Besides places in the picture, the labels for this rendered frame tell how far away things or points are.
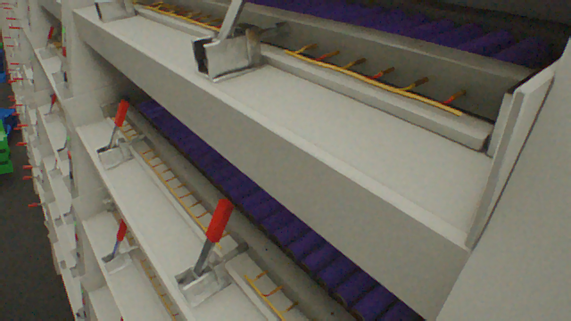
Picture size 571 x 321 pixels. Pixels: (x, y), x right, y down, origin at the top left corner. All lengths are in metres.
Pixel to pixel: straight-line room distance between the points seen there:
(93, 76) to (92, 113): 0.06
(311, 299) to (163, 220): 0.19
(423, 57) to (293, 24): 0.10
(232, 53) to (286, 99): 0.05
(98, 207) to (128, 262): 0.17
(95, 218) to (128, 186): 0.29
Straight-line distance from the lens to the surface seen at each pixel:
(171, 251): 0.37
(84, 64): 0.65
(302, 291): 0.29
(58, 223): 1.41
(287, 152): 0.16
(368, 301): 0.29
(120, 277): 0.62
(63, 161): 0.99
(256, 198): 0.37
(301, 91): 0.20
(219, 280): 0.33
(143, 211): 0.43
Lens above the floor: 1.18
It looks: 23 degrees down
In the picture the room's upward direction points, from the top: 12 degrees clockwise
